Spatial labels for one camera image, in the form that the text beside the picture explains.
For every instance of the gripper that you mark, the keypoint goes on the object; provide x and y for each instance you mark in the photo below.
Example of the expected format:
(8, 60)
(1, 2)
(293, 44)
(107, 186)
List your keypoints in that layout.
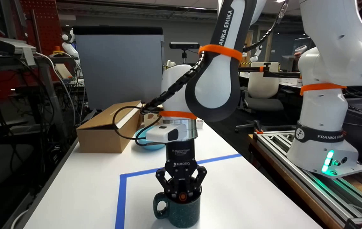
(181, 154)

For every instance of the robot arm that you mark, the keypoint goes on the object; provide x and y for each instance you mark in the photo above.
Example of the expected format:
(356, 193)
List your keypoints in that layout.
(324, 47)

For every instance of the marker with orange cap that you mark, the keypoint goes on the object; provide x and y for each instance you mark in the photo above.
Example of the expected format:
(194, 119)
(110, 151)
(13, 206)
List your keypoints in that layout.
(183, 197)

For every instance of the small white cup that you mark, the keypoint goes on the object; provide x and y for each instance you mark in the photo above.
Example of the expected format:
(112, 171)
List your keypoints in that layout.
(199, 124)

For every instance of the dark green speckled mug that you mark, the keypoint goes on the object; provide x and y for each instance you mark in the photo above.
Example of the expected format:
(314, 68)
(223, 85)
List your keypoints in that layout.
(181, 214)

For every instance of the light blue bowl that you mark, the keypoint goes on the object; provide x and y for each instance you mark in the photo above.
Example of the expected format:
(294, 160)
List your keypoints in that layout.
(155, 145)

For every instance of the blue tape outline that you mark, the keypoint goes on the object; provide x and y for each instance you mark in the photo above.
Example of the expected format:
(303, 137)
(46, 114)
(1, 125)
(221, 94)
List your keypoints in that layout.
(122, 197)

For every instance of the small cardboard box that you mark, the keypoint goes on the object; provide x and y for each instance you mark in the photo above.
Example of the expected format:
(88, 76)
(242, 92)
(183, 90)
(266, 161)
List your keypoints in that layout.
(150, 120)

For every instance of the long cardboard box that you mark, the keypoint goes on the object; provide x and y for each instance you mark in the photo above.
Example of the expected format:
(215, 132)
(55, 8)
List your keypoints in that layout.
(104, 133)

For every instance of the orange clamp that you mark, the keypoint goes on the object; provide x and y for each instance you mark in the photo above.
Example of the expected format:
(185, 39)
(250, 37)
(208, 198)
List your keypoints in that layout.
(258, 128)

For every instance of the white office chair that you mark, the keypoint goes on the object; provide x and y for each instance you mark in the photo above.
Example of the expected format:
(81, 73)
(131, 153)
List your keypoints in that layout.
(262, 86)

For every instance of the grey partition panel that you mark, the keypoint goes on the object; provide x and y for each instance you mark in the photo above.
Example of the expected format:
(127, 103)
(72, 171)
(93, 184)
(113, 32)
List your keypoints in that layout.
(120, 70)

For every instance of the black mounting bar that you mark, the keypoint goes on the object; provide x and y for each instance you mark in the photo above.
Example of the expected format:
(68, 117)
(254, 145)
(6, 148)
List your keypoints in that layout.
(279, 74)

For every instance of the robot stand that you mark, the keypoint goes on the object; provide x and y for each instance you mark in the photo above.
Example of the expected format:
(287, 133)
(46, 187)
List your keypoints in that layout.
(327, 197)

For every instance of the white humanoid robot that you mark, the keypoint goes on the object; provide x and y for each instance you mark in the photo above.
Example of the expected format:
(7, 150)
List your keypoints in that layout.
(69, 44)

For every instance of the black equipment rack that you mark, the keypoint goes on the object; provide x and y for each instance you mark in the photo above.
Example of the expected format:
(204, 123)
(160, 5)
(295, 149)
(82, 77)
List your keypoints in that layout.
(18, 105)

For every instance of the red pegboard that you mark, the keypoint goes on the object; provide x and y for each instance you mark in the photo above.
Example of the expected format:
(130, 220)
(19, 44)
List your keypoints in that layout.
(45, 25)

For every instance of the white box device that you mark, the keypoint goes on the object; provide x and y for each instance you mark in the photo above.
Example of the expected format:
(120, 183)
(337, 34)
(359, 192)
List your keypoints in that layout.
(14, 46)

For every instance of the camera on mount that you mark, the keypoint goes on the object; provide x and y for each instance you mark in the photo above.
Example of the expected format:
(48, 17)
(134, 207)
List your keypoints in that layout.
(184, 46)

